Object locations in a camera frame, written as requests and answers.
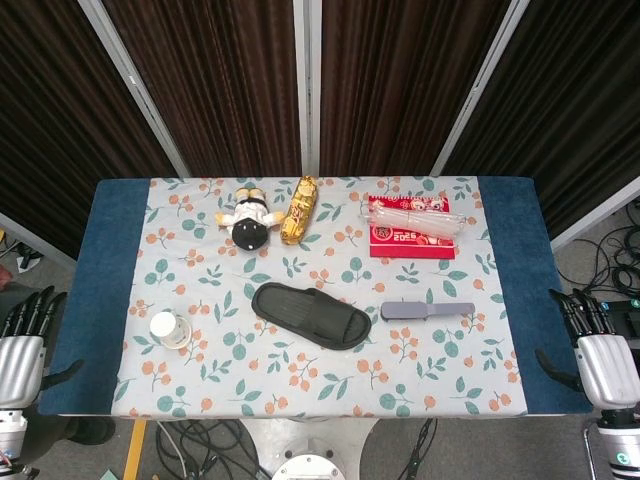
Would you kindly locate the white robot torso base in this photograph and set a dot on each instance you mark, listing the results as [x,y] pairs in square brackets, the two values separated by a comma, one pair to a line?
[310,465]

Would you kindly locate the dark curtain screen panel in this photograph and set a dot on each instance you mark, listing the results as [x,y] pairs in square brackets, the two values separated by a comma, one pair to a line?
[400,90]
[215,90]
[50,125]
[575,100]

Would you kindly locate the clear bag of straws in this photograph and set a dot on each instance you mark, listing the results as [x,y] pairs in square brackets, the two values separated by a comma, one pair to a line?
[415,220]

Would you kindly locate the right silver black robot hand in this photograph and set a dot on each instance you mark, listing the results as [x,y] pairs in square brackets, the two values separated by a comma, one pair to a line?
[607,370]

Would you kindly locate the black rubber slipper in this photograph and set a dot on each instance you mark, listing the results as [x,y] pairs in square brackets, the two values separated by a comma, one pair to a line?
[300,312]

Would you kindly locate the floral print tablecloth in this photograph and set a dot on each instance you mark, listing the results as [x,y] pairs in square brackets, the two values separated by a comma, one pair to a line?
[320,380]

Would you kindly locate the gold foil snack package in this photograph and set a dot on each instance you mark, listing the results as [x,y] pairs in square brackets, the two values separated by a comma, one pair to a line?
[299,210]

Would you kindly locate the white paper floor scrap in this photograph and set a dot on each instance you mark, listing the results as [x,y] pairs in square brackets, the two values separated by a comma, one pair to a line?
[30,261]

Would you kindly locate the black rounded floor object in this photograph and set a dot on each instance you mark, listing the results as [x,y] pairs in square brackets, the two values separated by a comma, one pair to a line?
[90,430]

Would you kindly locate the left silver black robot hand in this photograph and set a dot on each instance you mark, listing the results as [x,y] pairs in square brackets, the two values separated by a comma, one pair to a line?
[20,365]

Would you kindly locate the blue table cover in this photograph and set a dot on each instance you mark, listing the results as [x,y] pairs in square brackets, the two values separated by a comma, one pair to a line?
[100,280]

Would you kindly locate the plush doll with black head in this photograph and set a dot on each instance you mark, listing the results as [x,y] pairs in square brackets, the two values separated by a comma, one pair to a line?
[248,232]

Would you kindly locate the red 2026 desk calendar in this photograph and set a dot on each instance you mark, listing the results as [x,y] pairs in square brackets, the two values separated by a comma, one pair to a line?
[410,245]

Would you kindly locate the black power strip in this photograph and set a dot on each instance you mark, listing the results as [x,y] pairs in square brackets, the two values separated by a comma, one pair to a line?
[634,303]

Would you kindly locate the yellow floor tape strip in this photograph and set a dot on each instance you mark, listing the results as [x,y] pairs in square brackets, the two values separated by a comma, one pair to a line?
[135,450]

